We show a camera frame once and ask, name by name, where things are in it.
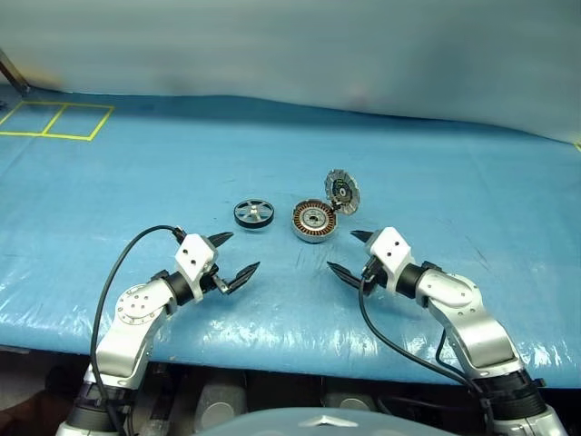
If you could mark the silver round motor cover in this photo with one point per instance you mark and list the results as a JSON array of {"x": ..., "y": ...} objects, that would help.
[{"x": 341, "y": 191}]

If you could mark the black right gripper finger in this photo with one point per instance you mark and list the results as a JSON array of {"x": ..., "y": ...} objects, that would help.
[
  {"x": 363, "y": 236},
  {"x": 347, "y": 274}
]

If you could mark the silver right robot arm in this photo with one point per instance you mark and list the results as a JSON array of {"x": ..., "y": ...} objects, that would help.
[{"x": 472, "y": 327}]

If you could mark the blue plastic table cover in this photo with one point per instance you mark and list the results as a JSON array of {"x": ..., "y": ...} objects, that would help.
[{"x": 272, "y": 181}]

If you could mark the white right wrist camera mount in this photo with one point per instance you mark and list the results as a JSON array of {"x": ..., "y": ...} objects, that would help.
[{"x": 392, "y": 252}]

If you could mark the large grey rounded cylinder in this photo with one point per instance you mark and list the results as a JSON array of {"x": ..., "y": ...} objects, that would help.
[{"x": 220, "y": 406}]

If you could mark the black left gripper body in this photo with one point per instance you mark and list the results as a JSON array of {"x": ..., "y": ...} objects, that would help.
[{"x": 211, "y": 281}]

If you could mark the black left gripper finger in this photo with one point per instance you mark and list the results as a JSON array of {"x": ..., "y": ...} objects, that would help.
[
  {"x": 222, "y": 239},
  {"x": 240, "y": 279}
]

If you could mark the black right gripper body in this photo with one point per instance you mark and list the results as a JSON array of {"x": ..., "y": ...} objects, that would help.
[{"x": 373, "y": 279}]

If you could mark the metal corner post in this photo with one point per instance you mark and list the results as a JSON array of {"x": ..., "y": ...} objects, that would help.
[{"x": 13, "y": 72}]

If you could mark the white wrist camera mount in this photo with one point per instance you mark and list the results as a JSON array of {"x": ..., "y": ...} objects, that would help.
[
  {"x": 392, "y": 252},
  {"x": 193, "y": 259}
]

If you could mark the small grey rounded cylinder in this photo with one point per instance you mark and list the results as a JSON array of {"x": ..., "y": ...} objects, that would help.
[{"x": 349, "y": 402}]

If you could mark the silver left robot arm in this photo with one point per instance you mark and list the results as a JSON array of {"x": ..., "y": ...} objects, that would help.
[{"x": 131, "y": 318}]

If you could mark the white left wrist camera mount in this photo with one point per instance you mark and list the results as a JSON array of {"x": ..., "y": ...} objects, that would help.
[{"x": 193, "y": 259}]

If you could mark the grey robot torso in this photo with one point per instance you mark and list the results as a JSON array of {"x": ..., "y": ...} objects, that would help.
[{"x": 290, "y": 422}]

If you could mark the silver motor stator copper windings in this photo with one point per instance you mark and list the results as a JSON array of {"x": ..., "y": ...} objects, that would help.
[{"x": 314, "y": 224}]

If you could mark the black spoked wheel disc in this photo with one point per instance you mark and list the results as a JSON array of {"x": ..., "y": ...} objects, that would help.
[{"x": 253, "y": 214}]

